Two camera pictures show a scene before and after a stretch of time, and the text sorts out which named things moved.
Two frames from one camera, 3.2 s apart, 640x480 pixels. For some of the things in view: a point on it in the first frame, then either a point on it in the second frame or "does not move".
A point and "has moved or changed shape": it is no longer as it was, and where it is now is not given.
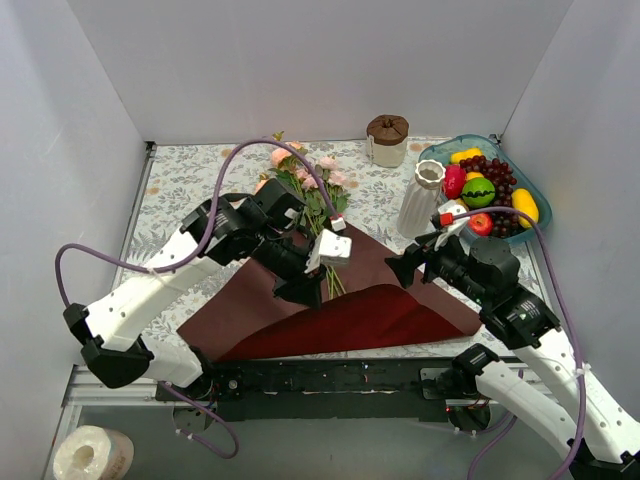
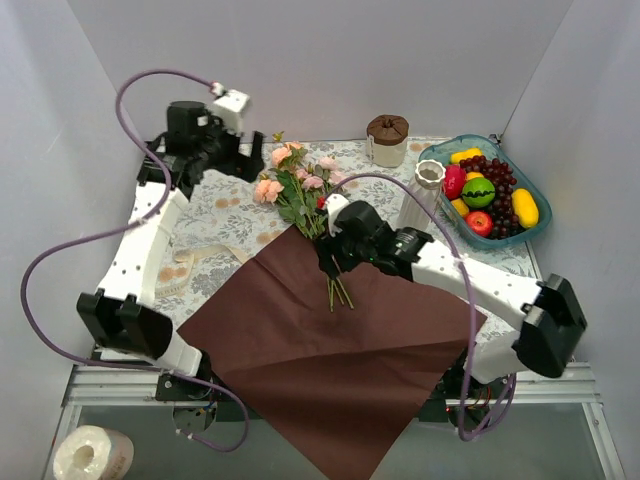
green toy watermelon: (478, 192) does not move
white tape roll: (91, 452) does not move
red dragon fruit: (454, 181) does not move
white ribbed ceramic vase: (421, 204) does not move
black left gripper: (306, 275) -> (232, 151)
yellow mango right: (523, 200) does not move
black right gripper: (422, 262) -> (335, 248)
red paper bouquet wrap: (364, 304) has moved or changed shape
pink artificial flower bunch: (316, 178) does not move
